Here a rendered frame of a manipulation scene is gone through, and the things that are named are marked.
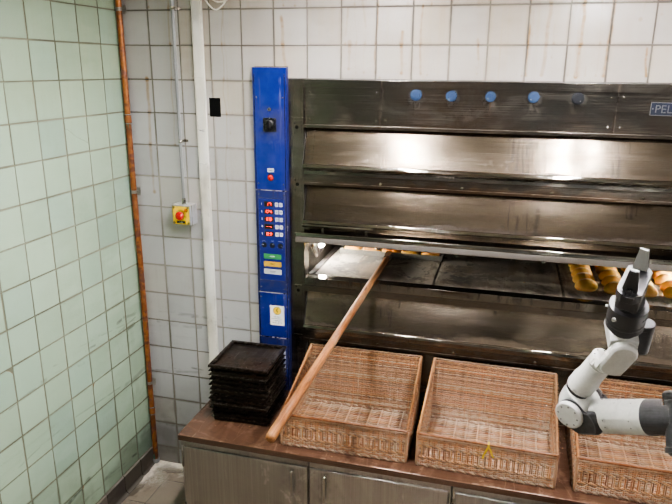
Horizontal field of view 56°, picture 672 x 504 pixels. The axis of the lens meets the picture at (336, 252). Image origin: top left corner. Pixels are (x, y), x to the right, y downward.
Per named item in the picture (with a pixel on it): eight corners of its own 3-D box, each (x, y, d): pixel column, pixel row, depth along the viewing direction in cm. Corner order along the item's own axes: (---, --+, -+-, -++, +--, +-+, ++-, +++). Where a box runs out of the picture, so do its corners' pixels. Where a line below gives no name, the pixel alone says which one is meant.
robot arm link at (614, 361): (613, 318, 158) (586, 350, 167) (618, 344, 152) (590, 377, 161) (638, 326, 158) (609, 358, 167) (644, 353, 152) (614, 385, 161)
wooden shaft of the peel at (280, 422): (274, 445, 172) (274, 435, 171) (264, 443, 172) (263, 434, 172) (389, 261, 330) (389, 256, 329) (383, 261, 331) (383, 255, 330)
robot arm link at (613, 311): (603, 289, 145) (596, 326, 152) (648, 303, 140) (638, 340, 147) (620, 258, 152) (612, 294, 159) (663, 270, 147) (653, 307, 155)
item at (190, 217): (179, 221, 316) (178, 201, 313) (197, 222, 313) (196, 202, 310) (172, 224, 309) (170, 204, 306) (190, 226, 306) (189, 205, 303)
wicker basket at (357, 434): (309, 392, 320) (309, 341, 312) (421, 406, 307) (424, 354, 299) (278, 445, 275) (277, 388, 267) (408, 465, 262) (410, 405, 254)
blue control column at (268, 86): (349, 340, 521) (353, 67, 461) (368, 342, 517) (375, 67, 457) (263, 482, 342) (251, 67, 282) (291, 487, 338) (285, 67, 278)
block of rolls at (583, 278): (564, 255, 345) (565, 245, 343) (660, 262, 333) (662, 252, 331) (574, 292, 288) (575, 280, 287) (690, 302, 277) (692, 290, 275)
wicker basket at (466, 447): (429, 407, 306) (432, 355, 298) (552, 426, 291) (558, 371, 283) (412, 466, 261) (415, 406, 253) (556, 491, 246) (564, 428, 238)
